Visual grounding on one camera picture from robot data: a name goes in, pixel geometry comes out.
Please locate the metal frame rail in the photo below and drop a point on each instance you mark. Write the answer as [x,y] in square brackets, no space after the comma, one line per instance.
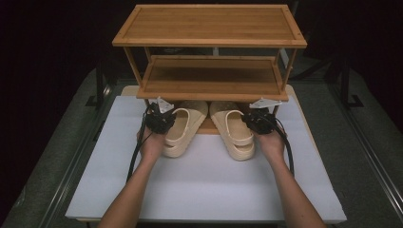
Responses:
[72,164]
[367,148]

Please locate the black metal stand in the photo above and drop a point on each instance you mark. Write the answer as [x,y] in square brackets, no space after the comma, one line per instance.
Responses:
[99,85]
[347,85]

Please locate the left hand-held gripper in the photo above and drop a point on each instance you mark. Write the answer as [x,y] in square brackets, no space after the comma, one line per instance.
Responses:
[160,120]

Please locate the person's right hand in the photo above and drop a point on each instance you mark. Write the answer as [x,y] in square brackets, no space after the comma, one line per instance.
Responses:
[271,145]

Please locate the three-tier bamboo shoe rack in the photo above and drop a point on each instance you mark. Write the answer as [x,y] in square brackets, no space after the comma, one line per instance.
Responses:
[209,23]

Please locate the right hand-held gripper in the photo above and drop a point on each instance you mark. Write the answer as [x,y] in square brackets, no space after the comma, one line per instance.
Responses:
[261,118]

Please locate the white table sheet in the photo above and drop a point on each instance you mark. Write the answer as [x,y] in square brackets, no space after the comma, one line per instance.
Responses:
[209,190]

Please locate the person's left hand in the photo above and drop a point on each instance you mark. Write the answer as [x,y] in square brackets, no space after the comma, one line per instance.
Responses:
[152,145]

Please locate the beige foam clog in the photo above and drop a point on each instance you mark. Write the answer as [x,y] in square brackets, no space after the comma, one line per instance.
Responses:
[236,136]
[185,131]

